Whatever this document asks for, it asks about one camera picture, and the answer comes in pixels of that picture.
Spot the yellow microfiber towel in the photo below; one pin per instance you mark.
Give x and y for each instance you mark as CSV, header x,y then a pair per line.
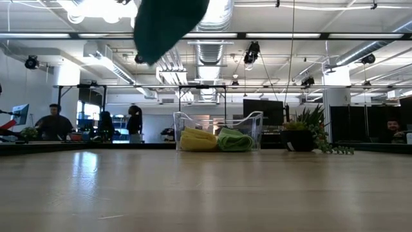
x,y
198,140

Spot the green microfiber towel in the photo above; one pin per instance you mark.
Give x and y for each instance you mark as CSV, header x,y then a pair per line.
x,y
235,140

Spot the teal microfiber towel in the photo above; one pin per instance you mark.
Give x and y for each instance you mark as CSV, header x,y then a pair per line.
x,y
164,25

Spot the black background robot arm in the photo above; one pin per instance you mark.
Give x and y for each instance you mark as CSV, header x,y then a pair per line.
x,y
168,133

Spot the clear plastic bin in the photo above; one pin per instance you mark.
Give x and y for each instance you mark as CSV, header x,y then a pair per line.
x,y
257,125

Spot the black monitor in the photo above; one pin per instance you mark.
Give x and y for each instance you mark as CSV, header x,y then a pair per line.
x,y
270,108

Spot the person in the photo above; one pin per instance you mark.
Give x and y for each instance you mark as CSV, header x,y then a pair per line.
x,y
392,129
106,127
53,125
135,124

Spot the potted succulent plant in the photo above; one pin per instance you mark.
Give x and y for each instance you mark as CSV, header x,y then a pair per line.
x,y
297,140

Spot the black partition screen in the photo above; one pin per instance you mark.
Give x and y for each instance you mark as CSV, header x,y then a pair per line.
x,y
354,122

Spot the small green bush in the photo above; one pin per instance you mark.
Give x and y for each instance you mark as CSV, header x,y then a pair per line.
x,y
29,132

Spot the small desk monitor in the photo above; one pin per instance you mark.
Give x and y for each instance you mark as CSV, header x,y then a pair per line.
x,y
20,114

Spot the silver ventilation duct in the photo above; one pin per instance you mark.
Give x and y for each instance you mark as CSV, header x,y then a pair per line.
x,y
210,54

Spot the black ceiling camera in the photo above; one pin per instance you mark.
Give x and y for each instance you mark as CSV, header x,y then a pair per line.
x,y
138,59
368,59
307,80
252,51
31,62

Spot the black aluminium table frame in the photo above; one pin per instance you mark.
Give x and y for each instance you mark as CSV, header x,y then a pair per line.
x,y
96,146

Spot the background workstation frame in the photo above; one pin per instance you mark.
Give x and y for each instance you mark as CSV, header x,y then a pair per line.
x,y
59,95

